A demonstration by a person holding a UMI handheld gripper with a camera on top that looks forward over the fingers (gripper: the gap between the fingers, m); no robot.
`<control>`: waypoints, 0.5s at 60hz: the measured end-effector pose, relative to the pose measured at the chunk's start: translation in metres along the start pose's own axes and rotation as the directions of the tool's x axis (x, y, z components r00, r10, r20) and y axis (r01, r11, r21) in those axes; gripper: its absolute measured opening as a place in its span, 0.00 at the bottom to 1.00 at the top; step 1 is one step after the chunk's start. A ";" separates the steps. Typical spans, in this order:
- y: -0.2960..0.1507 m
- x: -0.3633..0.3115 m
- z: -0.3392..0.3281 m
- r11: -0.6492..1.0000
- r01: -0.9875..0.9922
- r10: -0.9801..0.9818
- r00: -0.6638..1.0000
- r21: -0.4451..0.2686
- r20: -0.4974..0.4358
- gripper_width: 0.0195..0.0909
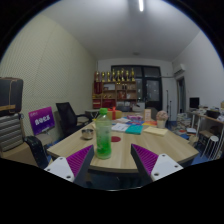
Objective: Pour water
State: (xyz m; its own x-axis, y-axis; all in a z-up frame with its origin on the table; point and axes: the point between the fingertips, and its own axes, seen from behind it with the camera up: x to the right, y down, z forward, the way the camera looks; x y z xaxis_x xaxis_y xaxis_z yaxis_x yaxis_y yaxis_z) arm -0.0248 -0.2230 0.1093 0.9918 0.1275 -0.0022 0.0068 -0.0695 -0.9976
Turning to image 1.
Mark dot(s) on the blue magazine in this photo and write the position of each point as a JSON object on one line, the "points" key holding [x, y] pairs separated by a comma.
{"points": [[135, 122]]}

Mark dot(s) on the ceiling tube light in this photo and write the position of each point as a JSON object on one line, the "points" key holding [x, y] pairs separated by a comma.
{"points": [[141, 5]]}

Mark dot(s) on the teal book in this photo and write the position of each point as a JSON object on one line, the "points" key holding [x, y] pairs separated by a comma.
{"points": [[134, 129]]}

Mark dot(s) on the cluttered side desk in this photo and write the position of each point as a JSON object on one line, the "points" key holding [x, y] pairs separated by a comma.
{"points": [[208, 118]]}

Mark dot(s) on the flat round red coaster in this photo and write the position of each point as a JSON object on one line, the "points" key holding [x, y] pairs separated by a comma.
{"points": [[116, 139]]}

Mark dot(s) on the pink box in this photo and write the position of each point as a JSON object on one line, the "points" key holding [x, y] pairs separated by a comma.
{"points": [[135, 117]]}

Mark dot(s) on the black office chair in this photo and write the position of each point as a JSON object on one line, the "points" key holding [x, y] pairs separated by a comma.
{"points": [[66, 116]]}

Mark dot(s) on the white booklet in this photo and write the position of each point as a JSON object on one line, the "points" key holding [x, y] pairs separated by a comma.
{"points": [[120, 127]]}

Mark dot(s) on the potted pink flowers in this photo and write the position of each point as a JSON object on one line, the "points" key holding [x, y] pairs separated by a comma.
{"points": [[162, 116]]}

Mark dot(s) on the wooden shelf unit with trophies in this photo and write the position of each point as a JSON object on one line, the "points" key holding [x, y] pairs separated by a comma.
{"points": [[115, 93]]}

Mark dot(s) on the small white side table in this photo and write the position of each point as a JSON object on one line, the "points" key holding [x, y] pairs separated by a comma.
{"points": [[91, 111]]}

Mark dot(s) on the orange book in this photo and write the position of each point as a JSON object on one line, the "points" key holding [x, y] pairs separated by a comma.
{"points": [[150, 123]]}

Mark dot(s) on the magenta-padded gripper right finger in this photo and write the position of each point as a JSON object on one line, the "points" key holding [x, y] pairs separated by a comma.
{"points": [[148, 160]]}

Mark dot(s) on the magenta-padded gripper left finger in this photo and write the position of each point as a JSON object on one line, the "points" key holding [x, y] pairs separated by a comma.
{"points": [[77, 160]]}

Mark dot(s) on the dark suitcase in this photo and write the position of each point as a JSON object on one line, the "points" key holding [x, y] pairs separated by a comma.
{"points": [[10, 95]]}

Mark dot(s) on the pale yellow notepad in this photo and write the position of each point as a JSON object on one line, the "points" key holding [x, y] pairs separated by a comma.
{"points": [[155, 131]]}

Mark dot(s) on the purple sign board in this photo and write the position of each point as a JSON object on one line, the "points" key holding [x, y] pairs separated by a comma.
{"points": [[41, 120]]}

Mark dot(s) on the small orange box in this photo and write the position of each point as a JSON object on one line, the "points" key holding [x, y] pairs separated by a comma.
{"points": [[147, 115]]}

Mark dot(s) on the computer monitor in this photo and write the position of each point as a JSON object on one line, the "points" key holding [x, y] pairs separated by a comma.
{"points": [[194, 102]]}

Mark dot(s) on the small steel cup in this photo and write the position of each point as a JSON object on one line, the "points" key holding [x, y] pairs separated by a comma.
{"points": [[87, 134]]}

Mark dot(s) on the white stool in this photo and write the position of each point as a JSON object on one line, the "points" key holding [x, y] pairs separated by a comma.
{"points": [[212, 140]]}

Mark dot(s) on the green tea drink bottle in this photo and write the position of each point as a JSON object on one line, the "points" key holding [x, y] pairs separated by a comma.
{"points": [[103, 140]]}

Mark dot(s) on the white wall air conditioner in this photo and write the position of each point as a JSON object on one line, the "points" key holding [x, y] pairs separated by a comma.
{"points": [[179, 70]]}

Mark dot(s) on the yellow gift box red ribbon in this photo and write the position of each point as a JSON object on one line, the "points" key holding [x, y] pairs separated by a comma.
{"points": [[115, 114]]}

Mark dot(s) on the black chair backrest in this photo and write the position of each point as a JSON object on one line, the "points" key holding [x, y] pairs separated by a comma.
{"points": [[36, 151]]}

